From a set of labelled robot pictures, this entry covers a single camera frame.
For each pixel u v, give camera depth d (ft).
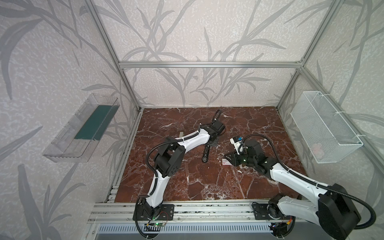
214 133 2.32
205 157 2.99
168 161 1.73
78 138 2.11
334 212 1.31
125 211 2.47
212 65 3.22
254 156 2.08
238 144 2.43
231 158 2.52
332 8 2.35
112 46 2.79
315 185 1.48
